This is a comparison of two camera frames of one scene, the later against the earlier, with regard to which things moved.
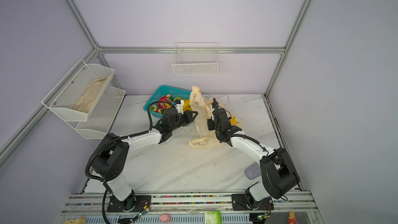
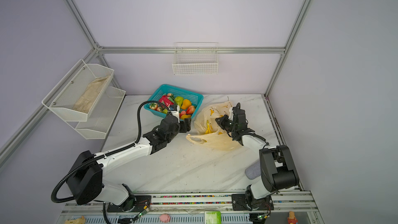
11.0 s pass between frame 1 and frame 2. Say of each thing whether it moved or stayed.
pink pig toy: stayed
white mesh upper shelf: stayed
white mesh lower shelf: stayed
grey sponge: stayed
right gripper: moved
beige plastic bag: moved
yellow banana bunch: moved
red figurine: stayed
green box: stayed
